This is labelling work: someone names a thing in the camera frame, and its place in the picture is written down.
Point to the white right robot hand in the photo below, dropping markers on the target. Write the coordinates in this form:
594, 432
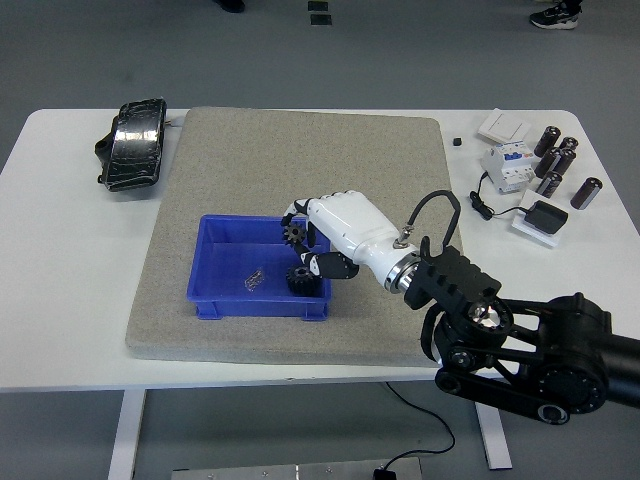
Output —
355, 225

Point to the small black gear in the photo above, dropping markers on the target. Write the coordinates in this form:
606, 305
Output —
294, 234

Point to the large black gear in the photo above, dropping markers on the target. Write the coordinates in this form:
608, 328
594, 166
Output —
300, 285

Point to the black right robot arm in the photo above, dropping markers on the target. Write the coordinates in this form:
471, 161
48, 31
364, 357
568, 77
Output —
450, 280

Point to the blue plastic box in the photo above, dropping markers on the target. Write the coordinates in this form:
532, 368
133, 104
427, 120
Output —
250, 306

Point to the flat white box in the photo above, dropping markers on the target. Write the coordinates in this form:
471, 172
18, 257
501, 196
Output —
530, 235

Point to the grey-brown mat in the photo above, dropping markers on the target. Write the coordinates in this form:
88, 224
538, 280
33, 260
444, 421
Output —
300, 160

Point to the small black cube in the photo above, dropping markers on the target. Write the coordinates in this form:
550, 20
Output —
457, 141

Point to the white circuit breaker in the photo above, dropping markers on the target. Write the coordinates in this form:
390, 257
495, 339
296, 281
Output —
507, 167

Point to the black power adapter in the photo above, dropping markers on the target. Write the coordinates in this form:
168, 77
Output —
546, 217

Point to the dark cylindrical capacitor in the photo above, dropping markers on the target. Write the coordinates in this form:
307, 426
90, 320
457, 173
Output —
549, 184
586, 193
569, 142
546, 162
547, 142
565, 160

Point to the black floor socket cover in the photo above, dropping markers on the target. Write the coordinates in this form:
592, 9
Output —
321, 19
318, 5

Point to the black wrapped device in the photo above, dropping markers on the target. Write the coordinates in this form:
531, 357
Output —
132, 150

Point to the black floor plug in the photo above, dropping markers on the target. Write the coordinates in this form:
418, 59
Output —
383, 474

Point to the person with black shoes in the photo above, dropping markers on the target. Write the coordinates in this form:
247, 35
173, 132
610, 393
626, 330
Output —
230, 5

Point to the white table leg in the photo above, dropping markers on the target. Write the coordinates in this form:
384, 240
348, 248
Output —
125, 435
495, 440

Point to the metal floor plate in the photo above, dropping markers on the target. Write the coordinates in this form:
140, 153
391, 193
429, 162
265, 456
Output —
280, 472

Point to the person with black sneakers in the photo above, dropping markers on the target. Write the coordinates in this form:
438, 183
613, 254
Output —
555, 17

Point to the white wall switch plate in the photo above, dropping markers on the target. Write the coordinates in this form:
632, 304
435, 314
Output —
504, 125

